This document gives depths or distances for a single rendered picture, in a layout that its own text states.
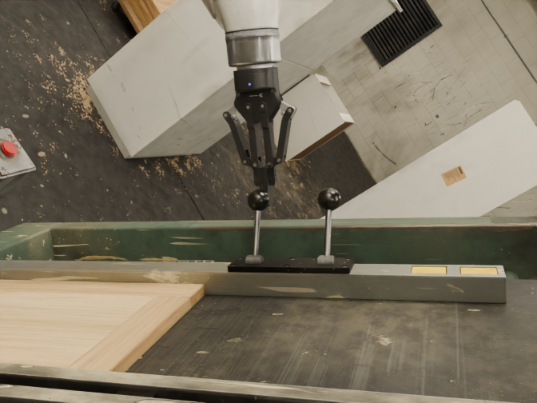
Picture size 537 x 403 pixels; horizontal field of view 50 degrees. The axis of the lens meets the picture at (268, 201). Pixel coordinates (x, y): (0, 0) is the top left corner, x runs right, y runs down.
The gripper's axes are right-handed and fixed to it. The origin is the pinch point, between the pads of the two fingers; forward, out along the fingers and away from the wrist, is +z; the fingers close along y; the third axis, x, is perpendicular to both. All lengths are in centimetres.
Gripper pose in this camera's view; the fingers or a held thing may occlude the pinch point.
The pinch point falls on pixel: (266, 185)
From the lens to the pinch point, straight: 101.0
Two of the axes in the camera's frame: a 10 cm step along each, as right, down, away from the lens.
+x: -2.9, 2.3, -9.3
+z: 0.9, 9.7, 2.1
